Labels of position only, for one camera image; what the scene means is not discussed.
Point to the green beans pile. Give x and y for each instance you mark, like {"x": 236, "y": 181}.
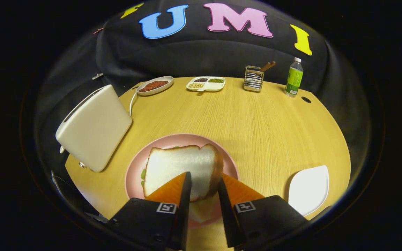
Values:
{"x": 216, "y": 80}

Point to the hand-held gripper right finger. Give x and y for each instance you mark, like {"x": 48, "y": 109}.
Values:
{"x": 227, "y": 216}

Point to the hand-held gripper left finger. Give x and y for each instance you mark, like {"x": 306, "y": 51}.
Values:
{"x": 184, "y": 209}

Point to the pink round plate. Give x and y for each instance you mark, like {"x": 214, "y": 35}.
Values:
{"x": 134, "y": 167}

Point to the red meat slice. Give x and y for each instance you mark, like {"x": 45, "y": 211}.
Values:
{"x": 154, "y": 85}

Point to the grey round plate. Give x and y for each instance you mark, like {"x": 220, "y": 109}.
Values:
{"x": 152, "y": 93}

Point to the white toaster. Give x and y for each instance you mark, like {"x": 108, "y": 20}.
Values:
{"x": 92, "y": 129}

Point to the white leaf-shaped plate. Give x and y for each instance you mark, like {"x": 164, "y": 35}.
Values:
{"x": 309, "y": 190}

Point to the pink cloth clip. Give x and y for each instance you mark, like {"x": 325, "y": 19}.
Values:
{"x": 98, "y": 30}

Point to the green lettuce leaf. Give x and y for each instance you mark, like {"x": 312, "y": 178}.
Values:
{"x": 143, "y": 173}

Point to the yellow beans pile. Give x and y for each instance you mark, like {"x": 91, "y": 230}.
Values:
{"x": 195, "y": 85}

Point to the green label plastic bottle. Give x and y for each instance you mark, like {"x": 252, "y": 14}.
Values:
{"x": 294, "y": 78}

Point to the dark beans pile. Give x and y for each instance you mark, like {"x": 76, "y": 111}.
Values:
{"x": 201, "y": 80}

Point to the white divided dish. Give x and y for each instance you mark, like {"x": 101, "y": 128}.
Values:
{"x": 211, "y": 88}

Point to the black table grommet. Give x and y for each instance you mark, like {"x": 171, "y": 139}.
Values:
{"x": 306, "y": 99}

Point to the white cloth clip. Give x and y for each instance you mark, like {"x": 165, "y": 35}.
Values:
{"x": 97, "y": 76}

